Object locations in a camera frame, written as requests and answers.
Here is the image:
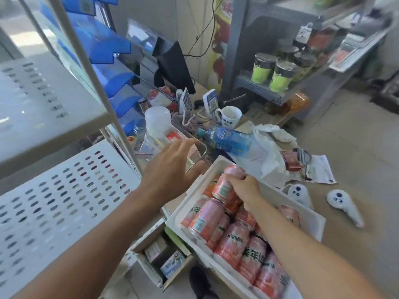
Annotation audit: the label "person's left hand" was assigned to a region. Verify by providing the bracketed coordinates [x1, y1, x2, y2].
[138, 138, 206, 211]

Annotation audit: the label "person's right hand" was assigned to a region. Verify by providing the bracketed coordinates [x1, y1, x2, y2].
[224, 173, 266, 212]

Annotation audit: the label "pink soda can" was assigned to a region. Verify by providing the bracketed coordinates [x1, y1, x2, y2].
[212, 164, 247, 204]

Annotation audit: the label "pile of red cans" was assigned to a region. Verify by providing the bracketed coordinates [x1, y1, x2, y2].
[180, 196, 301, 299]

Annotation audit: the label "white plastic tray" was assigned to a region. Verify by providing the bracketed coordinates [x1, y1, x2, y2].
[164, 155, 326, 299]

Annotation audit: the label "white metal shelf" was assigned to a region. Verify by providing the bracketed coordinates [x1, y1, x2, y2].
[0, 0, 143, 299]

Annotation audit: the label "person's left forearm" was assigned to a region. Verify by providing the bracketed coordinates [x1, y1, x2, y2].
[12, 189, 163, 299]

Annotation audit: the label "person's right forearm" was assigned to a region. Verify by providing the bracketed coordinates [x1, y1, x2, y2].
[249, 199, 387, 299]

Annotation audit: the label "person's right shoe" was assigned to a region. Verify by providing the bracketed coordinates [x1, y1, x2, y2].
[189, 266, 219, 299]

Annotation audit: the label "clear acrylic organizer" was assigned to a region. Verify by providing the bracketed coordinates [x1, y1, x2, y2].
[138, 124, 208, 172]

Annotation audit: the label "white document sheet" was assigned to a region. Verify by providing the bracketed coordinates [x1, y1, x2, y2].
[236, 143, 268, 165]

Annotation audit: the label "white plastic bag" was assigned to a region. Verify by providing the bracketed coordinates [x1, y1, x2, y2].
[249, 123, 300, 187]

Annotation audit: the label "white handheld controller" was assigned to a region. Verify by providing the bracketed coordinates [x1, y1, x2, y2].
[326, 189, 365, 228]
[286, 183, 314, 209]

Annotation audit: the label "small red packet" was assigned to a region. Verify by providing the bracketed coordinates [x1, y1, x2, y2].
[280, 149, 303, 171]

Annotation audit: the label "blue drink bottle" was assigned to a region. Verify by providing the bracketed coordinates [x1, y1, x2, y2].
[196, 127, 252, 154]

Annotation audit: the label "white frosted plastic container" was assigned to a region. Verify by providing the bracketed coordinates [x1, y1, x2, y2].
[145, 106, 172, 139]

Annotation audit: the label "grey cloth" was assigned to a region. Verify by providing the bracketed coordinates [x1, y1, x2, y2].
[173, 112, 216, 128]

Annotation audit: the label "green flat box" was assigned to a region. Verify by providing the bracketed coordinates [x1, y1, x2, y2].
[163, 227, 191, 256]

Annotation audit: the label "grey scissors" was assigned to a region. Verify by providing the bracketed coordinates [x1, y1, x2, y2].
[293, 147, 312, 167]

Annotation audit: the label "small brown box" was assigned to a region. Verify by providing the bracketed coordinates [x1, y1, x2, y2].
[144, 236, 170, 264]

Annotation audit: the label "white mug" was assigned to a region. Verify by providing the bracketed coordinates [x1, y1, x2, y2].
[215, 105, 243, 128]

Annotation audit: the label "white paper receipt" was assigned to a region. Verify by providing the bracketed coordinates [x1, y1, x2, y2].
[290, 154, 337, 185]

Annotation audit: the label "white framed code stand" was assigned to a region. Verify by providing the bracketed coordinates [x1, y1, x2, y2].
[178, 87, 194, 114]

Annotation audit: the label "white red cat figurine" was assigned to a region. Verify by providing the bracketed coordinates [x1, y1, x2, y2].
[147, 86, 178, 111]

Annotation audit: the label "small blue carton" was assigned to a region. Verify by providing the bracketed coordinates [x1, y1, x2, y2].
[160, 249, 186, 279]

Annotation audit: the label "blue rounded code stand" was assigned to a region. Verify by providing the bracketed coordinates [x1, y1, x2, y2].
[202, 88, 219, 114]

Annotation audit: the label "open cardboard floor box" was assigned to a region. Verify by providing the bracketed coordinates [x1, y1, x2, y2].
[129, 219, 195, 292]

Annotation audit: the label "orange snack bag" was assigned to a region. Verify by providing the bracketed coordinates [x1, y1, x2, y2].
[280, 92, 311, 117]

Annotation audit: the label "black cash register monitor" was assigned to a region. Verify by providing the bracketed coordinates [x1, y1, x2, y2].
[126, 18, 196, 96]

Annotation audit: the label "green lidded snack cup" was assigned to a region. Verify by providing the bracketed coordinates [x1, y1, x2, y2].
[251, 52, 278, 84]
[293, 52, 317, 83]
[269, 60, 297, 93]
[276, 46, 300, 61]

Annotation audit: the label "grey display stand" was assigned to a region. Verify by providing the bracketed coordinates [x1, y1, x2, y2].
[221, 0, 393, 122]

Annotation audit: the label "blue plastic display rack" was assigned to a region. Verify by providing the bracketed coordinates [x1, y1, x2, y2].
[37, 0, 145, 136]

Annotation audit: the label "orange lidded snack cup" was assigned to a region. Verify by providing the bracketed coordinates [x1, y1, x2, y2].
[307, 25, 339, 52]

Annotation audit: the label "yellow red wall poster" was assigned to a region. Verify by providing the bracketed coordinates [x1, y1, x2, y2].
[207, 0, 234, 92]

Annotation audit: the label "black cable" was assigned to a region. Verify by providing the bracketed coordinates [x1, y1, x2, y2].
[184, 0, 219, 59]

